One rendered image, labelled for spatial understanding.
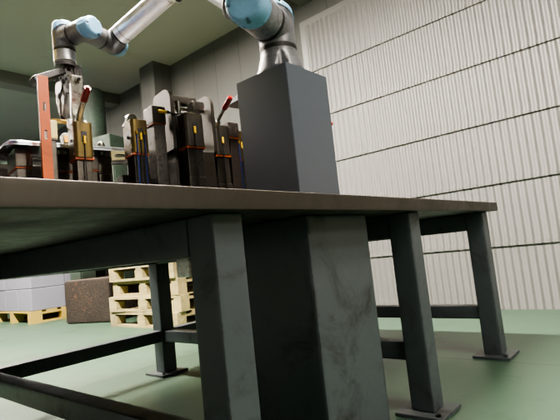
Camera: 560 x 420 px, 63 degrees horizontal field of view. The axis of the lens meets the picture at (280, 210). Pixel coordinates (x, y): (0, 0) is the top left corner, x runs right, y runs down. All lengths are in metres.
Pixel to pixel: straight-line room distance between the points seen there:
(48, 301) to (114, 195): 6.16
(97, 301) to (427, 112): 4.03
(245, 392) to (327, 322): 0.36
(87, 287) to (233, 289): 4.93
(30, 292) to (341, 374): 5.81
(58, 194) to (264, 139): 0.78
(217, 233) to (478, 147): 3.03
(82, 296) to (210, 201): 5.08
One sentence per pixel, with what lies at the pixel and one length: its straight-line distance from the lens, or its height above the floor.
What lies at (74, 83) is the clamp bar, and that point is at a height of 1.19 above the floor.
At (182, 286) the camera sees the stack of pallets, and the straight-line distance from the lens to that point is 4.19.
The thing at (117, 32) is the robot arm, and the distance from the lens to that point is 1.89.
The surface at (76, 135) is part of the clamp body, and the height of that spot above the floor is 1.00.
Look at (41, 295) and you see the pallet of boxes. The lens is 6.82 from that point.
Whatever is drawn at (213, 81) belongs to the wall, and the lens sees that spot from 5.64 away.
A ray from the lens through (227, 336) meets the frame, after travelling 0.89.
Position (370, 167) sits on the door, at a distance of 4.07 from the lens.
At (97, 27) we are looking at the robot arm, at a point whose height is 1.42.
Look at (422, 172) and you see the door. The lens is 3.86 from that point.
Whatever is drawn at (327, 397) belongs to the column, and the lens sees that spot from 1.22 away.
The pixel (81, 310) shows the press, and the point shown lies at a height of 0.15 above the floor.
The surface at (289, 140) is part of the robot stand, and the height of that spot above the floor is 0.88.
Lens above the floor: 0.57
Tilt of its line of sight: 5 degrees up
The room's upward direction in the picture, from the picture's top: 6 degrees counter-clockwise
